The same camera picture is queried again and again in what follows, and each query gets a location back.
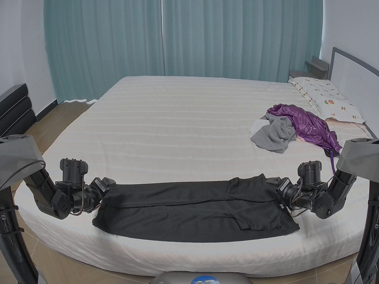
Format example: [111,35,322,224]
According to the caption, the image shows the white printed pillow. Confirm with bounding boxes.
[289,76,366,124]

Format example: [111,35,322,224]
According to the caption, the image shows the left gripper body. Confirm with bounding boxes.
[92,177,107,197]

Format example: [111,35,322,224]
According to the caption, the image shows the purple satin garment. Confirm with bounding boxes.
[267,104,342,175]

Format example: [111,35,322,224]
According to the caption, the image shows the black chest of drawers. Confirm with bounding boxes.
[0,84,37,138]

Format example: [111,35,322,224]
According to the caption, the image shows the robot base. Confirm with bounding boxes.
[149,271,248,284]

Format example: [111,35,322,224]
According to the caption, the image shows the black T-shirt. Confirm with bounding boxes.
[92,173,300,244]

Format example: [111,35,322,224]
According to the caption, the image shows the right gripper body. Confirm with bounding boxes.
[277,178,294,202]

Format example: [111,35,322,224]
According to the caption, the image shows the white garment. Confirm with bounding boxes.
[250,120,269,136]

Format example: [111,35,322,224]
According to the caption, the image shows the grey bedside table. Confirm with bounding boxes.
[289,56,330,82]

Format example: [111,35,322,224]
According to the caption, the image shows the bed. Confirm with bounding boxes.
[15,47,379,277]

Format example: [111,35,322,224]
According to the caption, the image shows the blue-green curtain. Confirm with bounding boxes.
[162,0,324,82]
[44,0,165,104]

